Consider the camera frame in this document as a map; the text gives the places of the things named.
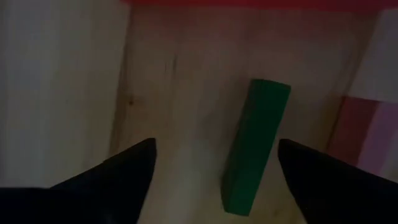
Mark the green wooden block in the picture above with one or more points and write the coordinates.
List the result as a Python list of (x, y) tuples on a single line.
[(255, 146)]

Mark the translucent pink-red plastic bin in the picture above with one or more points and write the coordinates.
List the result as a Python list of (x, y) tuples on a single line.
[(248, 3)]

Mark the pink wooden block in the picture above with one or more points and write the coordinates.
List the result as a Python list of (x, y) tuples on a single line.
[(367, 137)]

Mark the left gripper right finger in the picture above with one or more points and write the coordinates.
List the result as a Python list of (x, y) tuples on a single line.
[(342, 196)]

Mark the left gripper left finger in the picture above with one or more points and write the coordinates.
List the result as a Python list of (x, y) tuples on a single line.
[(93, 199)]

